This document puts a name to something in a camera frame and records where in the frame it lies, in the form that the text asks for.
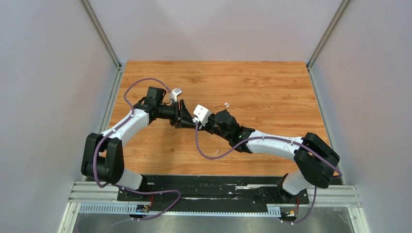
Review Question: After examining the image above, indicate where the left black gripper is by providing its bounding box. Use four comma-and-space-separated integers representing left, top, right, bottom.
157, 100, 197, 129

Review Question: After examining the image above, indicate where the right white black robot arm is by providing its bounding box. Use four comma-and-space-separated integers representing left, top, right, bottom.
193, 107, 341, 203

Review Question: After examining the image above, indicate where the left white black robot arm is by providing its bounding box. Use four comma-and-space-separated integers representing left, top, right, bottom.
81, 87, 194, 200

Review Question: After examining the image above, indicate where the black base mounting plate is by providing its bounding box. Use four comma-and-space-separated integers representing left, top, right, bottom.
116, 173, 343, 214

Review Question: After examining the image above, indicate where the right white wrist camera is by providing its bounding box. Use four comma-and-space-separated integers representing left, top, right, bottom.
193, 104, 212, 126

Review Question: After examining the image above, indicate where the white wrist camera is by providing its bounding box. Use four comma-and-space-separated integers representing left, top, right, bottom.
169, 88, 183, 103
193, 104, 212, 126

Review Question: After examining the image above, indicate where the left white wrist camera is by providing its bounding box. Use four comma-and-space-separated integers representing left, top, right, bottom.
169, 88, 183, 103

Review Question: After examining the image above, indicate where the left aluminium frame post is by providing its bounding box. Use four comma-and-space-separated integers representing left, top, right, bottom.
79, 0, 122, 70

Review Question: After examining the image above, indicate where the aluminium frame post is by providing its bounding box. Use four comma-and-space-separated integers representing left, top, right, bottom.
79, 0, 122, 70
306, 0, 352, 71

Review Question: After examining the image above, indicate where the grey slotted cable duct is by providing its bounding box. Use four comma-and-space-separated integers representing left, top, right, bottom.
79, 203, 282, 217

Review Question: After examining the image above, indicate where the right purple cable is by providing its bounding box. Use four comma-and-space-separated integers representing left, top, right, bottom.
194, 120, 343, 225

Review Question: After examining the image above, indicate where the right aluminium frame post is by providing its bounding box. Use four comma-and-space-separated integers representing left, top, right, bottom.
306, 0, 352, 71

